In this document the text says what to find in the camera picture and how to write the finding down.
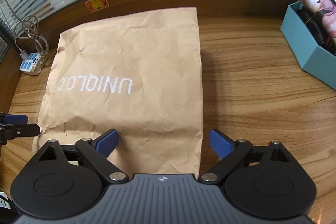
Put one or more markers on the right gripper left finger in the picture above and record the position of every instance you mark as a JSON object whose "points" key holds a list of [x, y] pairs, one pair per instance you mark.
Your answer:
{"points": [[95, 152]]}

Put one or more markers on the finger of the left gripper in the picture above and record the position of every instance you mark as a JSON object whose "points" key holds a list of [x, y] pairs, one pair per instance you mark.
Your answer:
{"points": [[13, 119], [12, 131]]}

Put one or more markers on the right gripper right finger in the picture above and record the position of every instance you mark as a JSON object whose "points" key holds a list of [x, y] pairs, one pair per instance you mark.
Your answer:
{"points": [[232, 155]]}

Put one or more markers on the brown paper shopping bag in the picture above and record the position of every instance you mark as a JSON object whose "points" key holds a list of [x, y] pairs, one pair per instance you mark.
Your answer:
{"points": [[140, 74]]}

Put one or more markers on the black folded bag in box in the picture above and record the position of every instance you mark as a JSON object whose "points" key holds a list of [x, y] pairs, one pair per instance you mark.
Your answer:
{"points": [[314, 25]]}

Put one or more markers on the floral folded bag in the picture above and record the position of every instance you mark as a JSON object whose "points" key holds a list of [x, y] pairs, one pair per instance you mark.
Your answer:
{"points": [[324, 12]]}

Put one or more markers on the white power strip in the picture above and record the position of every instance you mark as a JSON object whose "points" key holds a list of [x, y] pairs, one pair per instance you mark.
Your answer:
{"points": [[33, 64]]}

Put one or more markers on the teal storage box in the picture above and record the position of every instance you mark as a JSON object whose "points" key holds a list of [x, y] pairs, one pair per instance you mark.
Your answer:
{"points": [[311, 58]]}

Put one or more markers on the red yellow sticker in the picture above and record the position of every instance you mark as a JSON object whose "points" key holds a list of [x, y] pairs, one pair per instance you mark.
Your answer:
{"points": [[96, 5]]}

